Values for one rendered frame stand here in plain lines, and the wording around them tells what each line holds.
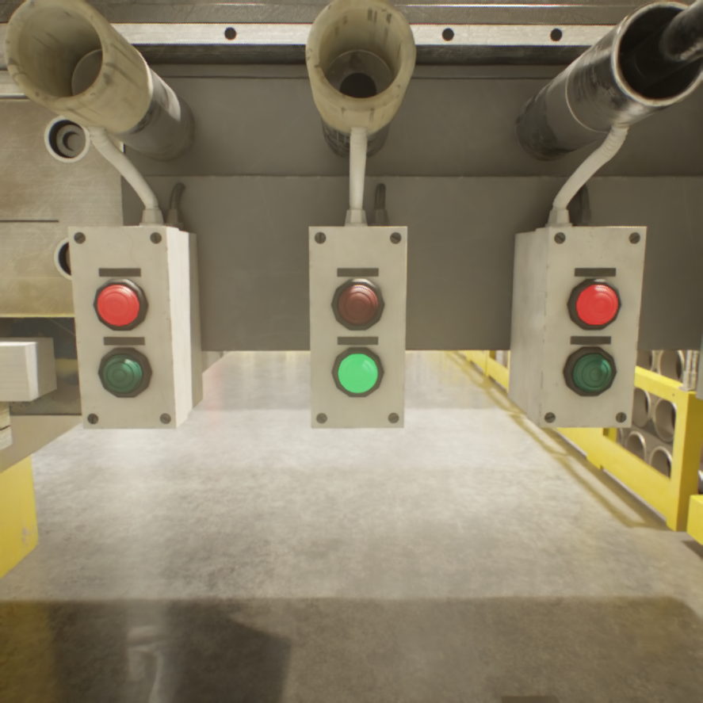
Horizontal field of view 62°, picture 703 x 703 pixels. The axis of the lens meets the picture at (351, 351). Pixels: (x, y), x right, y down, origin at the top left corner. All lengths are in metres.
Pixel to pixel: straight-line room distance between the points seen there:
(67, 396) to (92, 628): 0.82
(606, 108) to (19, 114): 0.48
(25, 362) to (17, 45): 0.24
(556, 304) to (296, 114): 0.28
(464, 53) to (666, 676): 1.11
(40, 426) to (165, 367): 0.64
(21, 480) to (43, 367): 1.16
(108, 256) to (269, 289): 0.14
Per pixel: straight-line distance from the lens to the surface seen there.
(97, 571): 1.61
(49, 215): 0.61
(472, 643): 1.29
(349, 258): 0.42
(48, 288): 0.61
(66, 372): 0.66
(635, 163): 0.61
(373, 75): 0.45
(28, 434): 1.04
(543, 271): 0.46
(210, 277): 0.53
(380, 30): 0.40
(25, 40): 0.42
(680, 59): 0.39
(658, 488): 1.95
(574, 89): 0.45
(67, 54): 0.46
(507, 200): 0.53
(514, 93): 0.58
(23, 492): 1.71
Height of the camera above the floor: 0.74
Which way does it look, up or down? 9 degrees down
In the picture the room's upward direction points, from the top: straight up
